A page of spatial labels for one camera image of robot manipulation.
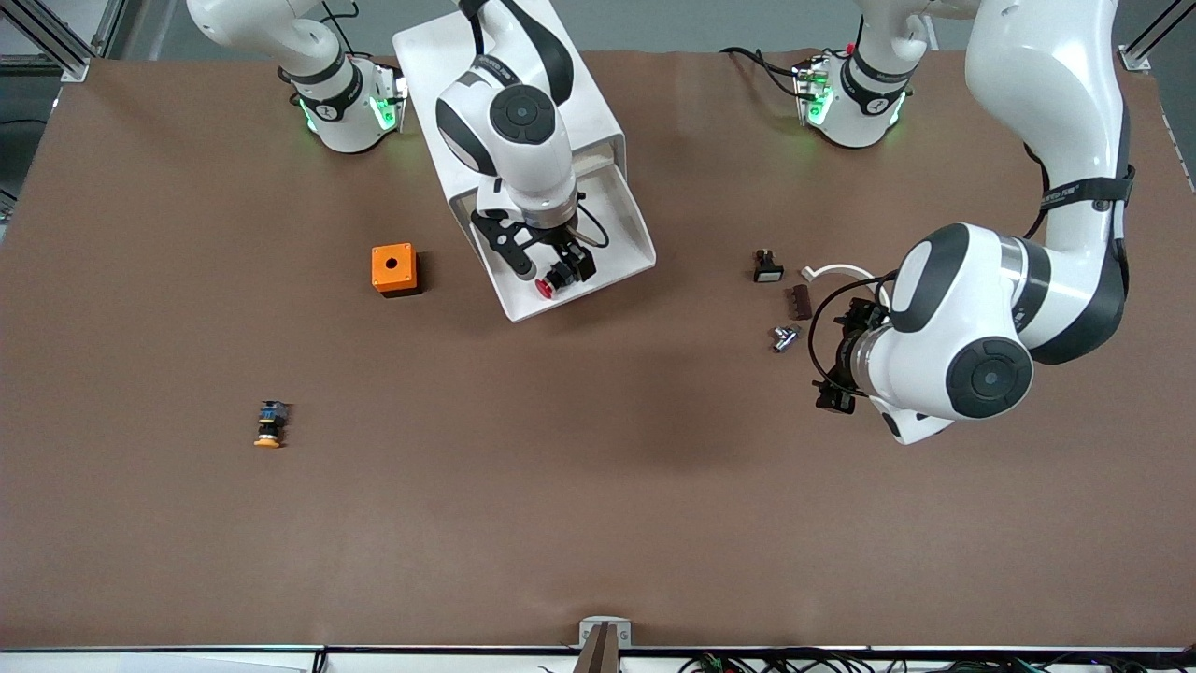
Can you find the orange mushroom push button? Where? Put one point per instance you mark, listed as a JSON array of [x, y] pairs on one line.
[[268, 439]]

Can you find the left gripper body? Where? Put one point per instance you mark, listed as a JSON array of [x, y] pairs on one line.
[[847, 352]]

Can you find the white drawer cabinet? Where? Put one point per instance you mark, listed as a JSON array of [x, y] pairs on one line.
[[420, 75]]

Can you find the silver metal switch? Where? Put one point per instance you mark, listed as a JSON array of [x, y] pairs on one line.
[[785, 338]]

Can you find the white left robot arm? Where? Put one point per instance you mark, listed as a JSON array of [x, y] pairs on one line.
[[981, 327]]

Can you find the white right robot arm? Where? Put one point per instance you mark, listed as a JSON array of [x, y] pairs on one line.
[[514, 140]]

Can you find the white curved bracket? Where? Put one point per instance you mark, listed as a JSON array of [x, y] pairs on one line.
[[841, 270]]

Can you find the brown terminal block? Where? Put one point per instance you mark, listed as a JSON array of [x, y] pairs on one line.
[[802, 303]]

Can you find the white table edge rail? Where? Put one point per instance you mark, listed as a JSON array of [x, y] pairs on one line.
[[187, 662]]

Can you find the grey table edge clamp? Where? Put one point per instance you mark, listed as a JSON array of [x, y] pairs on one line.
[[605, 636]]

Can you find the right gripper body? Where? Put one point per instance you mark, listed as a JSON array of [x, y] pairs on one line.
[[558, 239]]

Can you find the orange box with hole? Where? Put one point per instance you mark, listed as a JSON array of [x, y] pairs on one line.
[[392, 266]]

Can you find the black white-faced push button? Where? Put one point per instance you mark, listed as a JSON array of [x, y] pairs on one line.
[[768, 273]]

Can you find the red mushroom push button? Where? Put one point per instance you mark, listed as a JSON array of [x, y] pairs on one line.
[[544, 289]]

